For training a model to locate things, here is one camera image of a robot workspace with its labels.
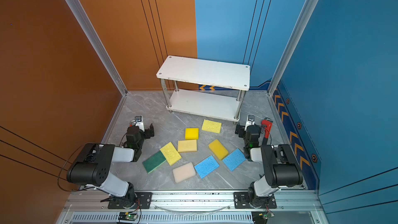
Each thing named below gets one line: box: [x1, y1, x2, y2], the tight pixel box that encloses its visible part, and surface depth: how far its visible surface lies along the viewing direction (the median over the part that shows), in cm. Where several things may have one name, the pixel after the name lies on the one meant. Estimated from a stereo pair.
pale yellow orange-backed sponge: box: [177, 139, 198, 153], surface depth 91 cm
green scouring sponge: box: [141, 150, 167, 174], surface depth 87 cm
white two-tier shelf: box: [155, 55, 251, 124], surface depth 92 cm
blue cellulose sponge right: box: [222, 148, 247, 172], surface depth 87 cm
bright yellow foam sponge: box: [185, 127, 199, 140], surface depth 97 cm
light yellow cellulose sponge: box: [201, 119, 222, 134], surface depth 101 cm
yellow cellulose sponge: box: [159, 141, 182, 166], surface depth 89 cm
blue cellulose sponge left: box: [193, 155, 220, 179], surface depth 84 cm
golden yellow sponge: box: [208, 138, 230, 161], surface depth 91 cm
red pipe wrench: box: [261, 119, 273, 139], surface depth 101 cm
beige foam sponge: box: [172, 162, 196, 184], surface depth 82 cm
